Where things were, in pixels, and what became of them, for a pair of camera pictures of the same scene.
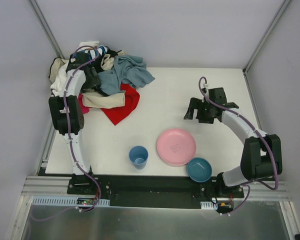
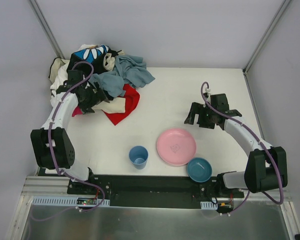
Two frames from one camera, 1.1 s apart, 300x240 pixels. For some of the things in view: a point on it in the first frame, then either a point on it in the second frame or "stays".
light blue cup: [138, 155] stays
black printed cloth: [97, 54] stays
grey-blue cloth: [125, 70] stays
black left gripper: [92, 81] to [94, 95]
